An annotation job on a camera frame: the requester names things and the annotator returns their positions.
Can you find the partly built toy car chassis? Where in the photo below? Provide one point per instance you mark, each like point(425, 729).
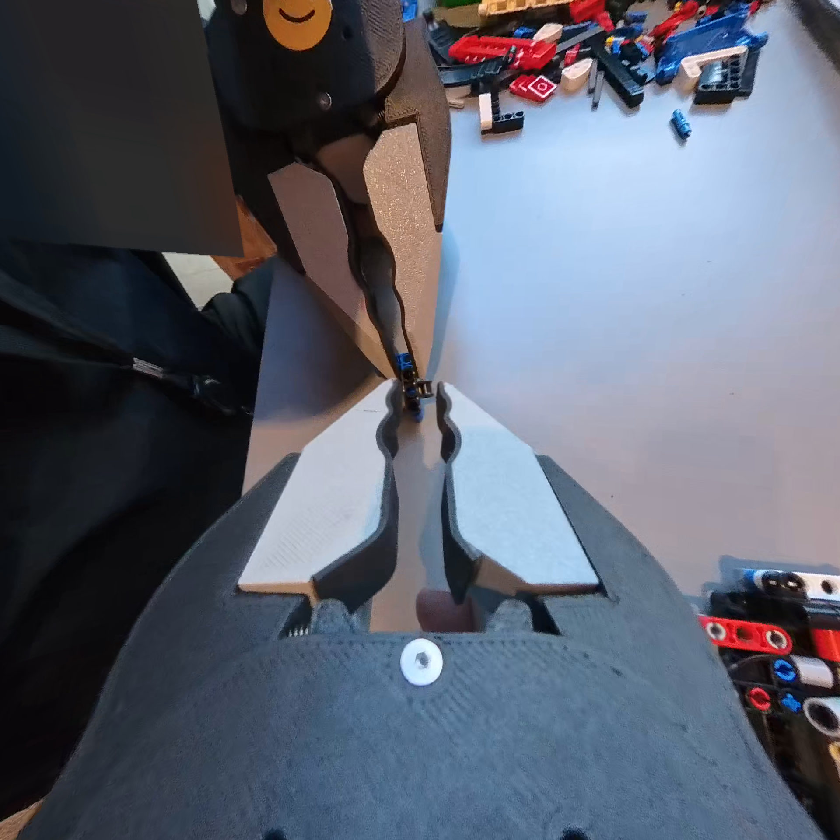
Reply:
point(774, 656)

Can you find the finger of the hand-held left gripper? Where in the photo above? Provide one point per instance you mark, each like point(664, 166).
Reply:
point(410, 210)
point(308, 223)

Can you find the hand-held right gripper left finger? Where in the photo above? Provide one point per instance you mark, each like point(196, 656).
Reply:
point(321, 518)

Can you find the small blue toy pin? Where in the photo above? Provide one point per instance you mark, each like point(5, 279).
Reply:
point(681, 123)

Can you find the pile of loose toy pieces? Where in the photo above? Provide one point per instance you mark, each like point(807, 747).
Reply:
point(590, 46)

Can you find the small black toy connector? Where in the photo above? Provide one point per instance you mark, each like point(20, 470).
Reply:
point(425, 388)

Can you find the wooden beam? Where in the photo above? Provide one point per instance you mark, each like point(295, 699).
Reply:
point(256, 243)

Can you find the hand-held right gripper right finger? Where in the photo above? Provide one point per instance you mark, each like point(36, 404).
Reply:
point(518, 518)

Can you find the blue L-shaped toy beam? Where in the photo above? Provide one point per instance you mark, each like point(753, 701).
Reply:
point(405, 361)

